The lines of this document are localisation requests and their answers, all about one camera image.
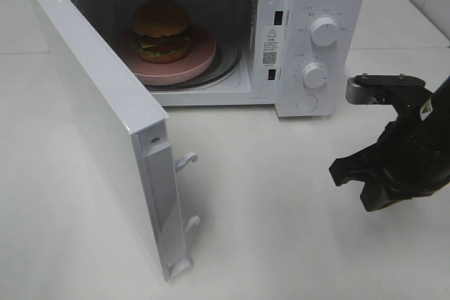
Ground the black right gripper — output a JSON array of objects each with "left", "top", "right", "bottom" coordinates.
[{"left": 329, "top": 73, "right": 449, "bottom": 211}]

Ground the white microwave knob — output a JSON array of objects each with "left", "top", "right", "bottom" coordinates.
[
  {"left": 302, "top": 62, "right": 329, "bottom": 89},
  {"left": 309, "top": 16, "right": 340, "bottom": 47}
]

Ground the pink round plate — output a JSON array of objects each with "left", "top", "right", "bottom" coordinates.
[{"left": 110, "top": 25, "right": 217, "bottom": 86}]

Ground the burger with lettuce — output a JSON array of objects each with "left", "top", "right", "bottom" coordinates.
[{"left": 129, "top": 0, "right": 191, "bottom": 64}]

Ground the white microwave door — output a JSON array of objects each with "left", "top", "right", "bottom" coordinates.
[{"left": 31, "top": 0, "right": 200, "bottom": 280}]

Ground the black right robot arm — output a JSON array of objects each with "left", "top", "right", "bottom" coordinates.
[{"left": 329, "top": 73, "right": 449, "bottom": 211}]

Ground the white microwave oven body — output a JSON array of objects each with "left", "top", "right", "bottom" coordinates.
[{"left": 71, "top": 0, "right": 362, "bottom": 117}]

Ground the glass microwave turntable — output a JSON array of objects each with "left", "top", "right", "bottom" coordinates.
[{"left": 147, "top": 45, "right": 242, "bottom": 90}]

